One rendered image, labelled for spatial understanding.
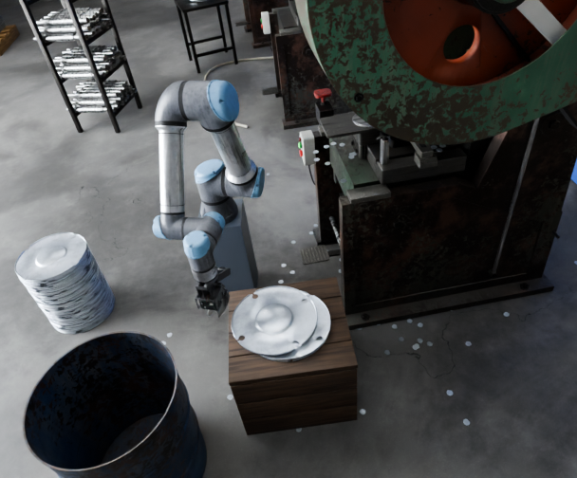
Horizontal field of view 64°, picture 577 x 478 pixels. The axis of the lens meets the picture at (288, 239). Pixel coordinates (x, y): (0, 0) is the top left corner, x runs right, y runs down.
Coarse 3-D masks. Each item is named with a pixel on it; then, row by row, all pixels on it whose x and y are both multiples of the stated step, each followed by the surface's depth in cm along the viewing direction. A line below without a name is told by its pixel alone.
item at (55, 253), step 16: (48, 240) 203; (64, 240) 202; (80, 240) 201; (32, 256) 196; (48, 256) 194; (64, 256) 193; (80, 256) 193; (16, 272) 188; (32, 272) 188; (48, 272) 187; (64, 272) 186
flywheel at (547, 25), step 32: (384, 0) 104; (416, 0) 105; (448, 0) 106; (480, 0) 96; (512, 0) 95; (544, 0) 109; (576, 0) 111; (416, 32) 110; (448, 32) 111; (480, 32) 112; (512, 32) 113; (544, 32) 109; (416, 64) 115; (448, 64) 116; (480, 64) 118; (512, 64) 119
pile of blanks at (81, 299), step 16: (80, 272) 192; (96, 272) 203; (32, 288) 188; (48, 288) 187; (64, 288) 190; (80, 288) 196; (96, 288) 203; (48, 304) 195; (64, 304) 194; (80, 304) 198; (96, 304) 205; (112, 304) 216; (64, 320) 200; (80, 320) 203; (96, 320) 208
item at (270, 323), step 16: (272, 288) 166; (288, 288) 165; (240, 304) 162; (256, 304) 161; (272, 304) 159; (288, 304) 160; (304, 304) 159; (240, 320) 157; (256, 320) 155; (272, 320) 155; (288, 320) 154; (304, 320) 154; (256, 336) 151; (272, 336) 150; (288, 336) 150; (304, 336) 149; (256, 352) 146; (272, 352) 146
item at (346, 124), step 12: (324, 120) 170; (336, 120) 169; (348, 120) 168; (360, 120) 166; (336, 132) 163; (348, 132) 162; (360, 132) 162; (372, 132) 165; (360, 144) 168; (360, 156) 172
